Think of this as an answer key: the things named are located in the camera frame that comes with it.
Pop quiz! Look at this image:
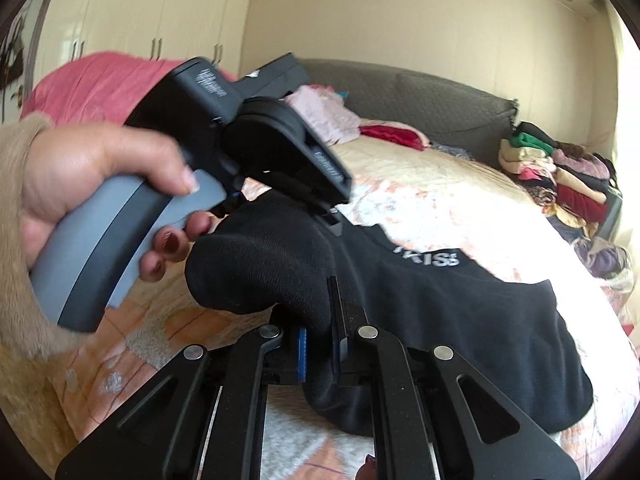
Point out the bag of clothes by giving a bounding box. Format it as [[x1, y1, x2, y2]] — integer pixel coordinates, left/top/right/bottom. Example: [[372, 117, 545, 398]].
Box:
[[572, 236, 640, 307]]

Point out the red pillow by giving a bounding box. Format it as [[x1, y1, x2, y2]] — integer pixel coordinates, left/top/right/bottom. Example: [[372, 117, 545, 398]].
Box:
[[360, 124, 432, 151]]

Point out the lilac garment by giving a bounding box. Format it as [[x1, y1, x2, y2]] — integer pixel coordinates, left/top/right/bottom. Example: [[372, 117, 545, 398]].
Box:
[[284, 85, 362, 144]]

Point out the stack of folded clothes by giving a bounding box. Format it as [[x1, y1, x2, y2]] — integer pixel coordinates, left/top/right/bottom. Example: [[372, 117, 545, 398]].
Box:
[[499, 121, 624, 242]]

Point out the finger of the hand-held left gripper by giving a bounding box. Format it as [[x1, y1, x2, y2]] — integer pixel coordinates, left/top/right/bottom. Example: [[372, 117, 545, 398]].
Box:
[[318, 202, 347, 239]]

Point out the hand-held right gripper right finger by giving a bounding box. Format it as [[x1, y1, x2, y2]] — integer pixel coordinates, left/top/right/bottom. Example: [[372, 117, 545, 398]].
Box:
[[327, 276, 582, 480]]

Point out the pink blanket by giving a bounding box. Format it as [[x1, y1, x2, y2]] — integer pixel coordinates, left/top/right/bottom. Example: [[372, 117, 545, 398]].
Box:
[[20, 51, 239, 124]]

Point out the dark patterned cloth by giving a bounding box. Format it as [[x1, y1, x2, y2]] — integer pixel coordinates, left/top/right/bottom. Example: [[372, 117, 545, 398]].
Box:
[[429, 142, 477, 162]]

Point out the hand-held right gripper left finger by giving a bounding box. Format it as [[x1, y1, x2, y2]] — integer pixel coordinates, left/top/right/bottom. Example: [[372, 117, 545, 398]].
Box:
[[55, 324, 307, 480]]

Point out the cream wardrobe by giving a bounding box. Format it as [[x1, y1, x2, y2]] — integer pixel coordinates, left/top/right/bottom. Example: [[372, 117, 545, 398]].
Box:
[[30, 0, 257, 79]]

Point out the black sweater with orange cuffs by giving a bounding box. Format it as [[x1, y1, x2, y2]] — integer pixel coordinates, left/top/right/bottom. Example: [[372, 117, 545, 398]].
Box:
[[185, 192, 594, 437]]

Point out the peach patterned bed cover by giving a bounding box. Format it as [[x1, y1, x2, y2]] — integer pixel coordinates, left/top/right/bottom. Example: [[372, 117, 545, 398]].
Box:
[[0, 132, 640, 480]]

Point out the person's right hand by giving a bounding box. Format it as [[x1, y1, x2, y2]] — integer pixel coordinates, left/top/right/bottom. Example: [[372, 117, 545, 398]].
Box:
[[356, 453, 379, 480]]

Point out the grey quilted headboard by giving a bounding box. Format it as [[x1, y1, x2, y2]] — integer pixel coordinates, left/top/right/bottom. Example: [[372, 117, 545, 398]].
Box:
[[295, 58, 519, 163]]

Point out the person's left hand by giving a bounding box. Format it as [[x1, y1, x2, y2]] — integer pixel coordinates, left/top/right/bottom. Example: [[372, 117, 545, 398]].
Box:
[[20, 122, 221, 282]]

